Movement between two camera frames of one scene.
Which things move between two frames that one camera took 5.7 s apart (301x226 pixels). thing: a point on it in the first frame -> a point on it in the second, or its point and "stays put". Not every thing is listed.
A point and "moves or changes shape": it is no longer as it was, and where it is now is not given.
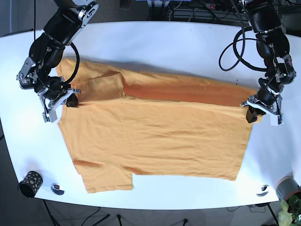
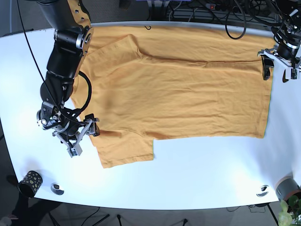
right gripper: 256,107 -> 268,55
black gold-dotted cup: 30,184 stays put
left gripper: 50,105 -> 73,135
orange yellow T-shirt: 127,124 moves or changes shape
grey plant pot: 287,187 stays put
